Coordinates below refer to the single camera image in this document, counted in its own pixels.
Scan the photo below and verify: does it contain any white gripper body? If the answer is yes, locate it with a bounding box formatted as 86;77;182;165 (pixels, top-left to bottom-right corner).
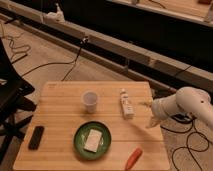
151;99;166;120

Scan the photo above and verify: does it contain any black office chair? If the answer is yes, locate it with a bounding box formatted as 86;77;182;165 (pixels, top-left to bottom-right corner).
0;38;36;164

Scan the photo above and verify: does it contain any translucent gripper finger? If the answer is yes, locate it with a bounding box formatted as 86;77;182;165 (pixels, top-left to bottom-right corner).
146;117;161;129
139;102;152;108

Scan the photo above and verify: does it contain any white bottle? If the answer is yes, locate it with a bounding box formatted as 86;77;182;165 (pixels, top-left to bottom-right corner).
120;89;134;119

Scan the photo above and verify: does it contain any green plate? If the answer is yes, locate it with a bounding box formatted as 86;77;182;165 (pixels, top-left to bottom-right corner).
73;121;111;160

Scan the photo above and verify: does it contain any black remote control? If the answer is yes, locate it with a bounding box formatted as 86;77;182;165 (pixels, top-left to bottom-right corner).
28;126;44;150

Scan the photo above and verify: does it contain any wooden board table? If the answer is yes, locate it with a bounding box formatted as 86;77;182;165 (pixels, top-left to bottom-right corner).
13;81;170;171

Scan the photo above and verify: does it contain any black floor cable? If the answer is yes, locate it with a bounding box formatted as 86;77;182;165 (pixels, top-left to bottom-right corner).
20;36;90;82

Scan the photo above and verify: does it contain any orange carrot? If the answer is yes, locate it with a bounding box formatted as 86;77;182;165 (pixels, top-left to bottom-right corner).
125;148;143;171

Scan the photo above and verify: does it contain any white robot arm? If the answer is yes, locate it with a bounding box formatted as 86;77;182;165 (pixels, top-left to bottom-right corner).
142;87;213;130

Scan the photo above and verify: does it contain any white object on ledge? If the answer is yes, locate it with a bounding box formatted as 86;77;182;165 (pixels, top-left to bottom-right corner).
46;3;65;22

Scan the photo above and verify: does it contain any white sponge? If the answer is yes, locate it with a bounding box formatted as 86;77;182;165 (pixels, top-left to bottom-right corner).
84;129;102;153

